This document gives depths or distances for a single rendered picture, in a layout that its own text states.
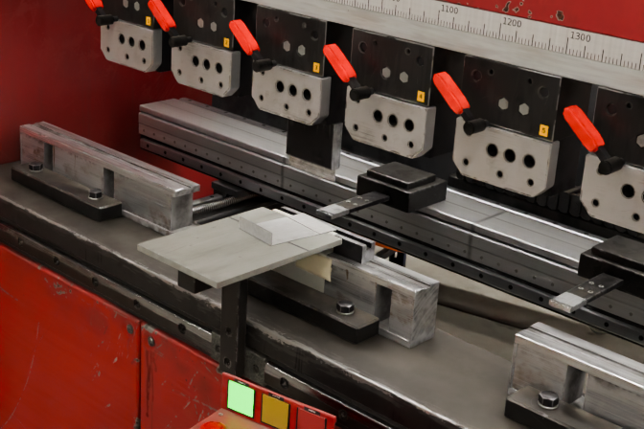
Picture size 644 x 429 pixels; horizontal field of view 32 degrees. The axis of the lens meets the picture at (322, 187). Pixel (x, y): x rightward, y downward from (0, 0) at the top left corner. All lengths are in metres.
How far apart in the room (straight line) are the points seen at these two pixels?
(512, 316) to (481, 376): 2.28
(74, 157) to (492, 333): 1.92
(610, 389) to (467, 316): 2.38
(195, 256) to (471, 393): 0.45
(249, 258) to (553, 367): 0.47
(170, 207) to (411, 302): 0.56
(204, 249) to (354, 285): 0.24
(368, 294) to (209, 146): 0.72
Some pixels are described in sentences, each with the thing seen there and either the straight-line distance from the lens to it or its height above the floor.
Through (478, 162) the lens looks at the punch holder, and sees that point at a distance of 1.51.
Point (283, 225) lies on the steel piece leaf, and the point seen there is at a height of 1.00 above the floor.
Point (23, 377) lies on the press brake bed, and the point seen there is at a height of 0.50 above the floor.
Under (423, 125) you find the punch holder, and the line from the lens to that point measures 1.56.
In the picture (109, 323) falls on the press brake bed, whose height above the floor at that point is 0.73.
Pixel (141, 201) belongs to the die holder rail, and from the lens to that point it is 2.10.
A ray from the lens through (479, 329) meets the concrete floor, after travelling 3.79.
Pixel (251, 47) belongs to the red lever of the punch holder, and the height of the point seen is 1.28.
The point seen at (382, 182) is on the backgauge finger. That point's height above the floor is 1.02.
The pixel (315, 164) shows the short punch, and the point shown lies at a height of 1.10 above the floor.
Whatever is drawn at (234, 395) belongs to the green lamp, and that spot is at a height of 0.81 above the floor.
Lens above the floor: 1.65
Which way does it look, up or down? 19 degrees down
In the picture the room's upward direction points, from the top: 4 degrees clockwise
